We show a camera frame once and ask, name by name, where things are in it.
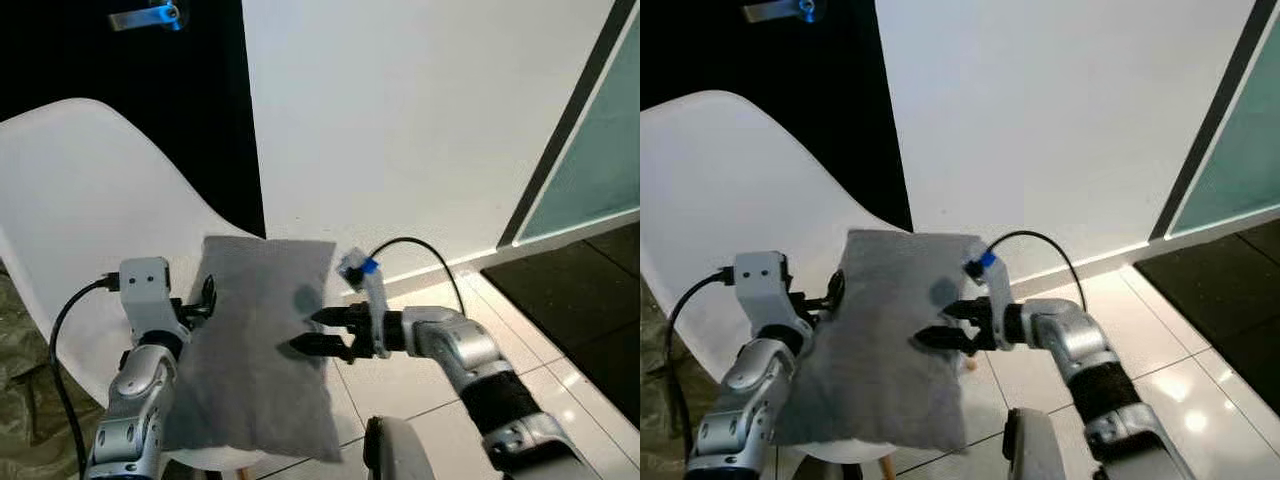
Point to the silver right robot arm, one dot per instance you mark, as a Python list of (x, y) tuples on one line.
[(460, 345), (1080, 340)]

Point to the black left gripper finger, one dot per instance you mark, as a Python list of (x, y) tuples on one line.
[(208, 296), (835, 290)]

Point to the black door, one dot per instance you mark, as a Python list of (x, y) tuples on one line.
[(60, 60)]

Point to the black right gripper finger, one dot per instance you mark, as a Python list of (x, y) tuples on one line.
[(330, 317), (945, 339), (315, 347), (965, 308)]

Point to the teal glass panel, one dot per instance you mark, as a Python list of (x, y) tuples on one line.
[(600, 160), (1240, 150)]

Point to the white plastic shell chair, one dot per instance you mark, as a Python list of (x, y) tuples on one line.
[(80, 210), (720, 200)]

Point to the dark panel frame strip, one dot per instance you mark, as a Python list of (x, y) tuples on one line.
[(1212, 120), (563, 130)]

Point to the olive green cloth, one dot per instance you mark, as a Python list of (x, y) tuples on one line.
[(655, 420), (20, 420)]

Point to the grey robot leg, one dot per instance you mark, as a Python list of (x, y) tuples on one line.
[(395, 455), (1035, 450)]

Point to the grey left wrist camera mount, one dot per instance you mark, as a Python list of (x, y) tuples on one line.
[(145, 285), (760, 280)]

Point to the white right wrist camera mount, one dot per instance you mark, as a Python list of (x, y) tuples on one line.
[(1003, 290), (375, 300)]

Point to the black floor mat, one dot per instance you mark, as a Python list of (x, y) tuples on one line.
[(1220, 300), (580, 300)]

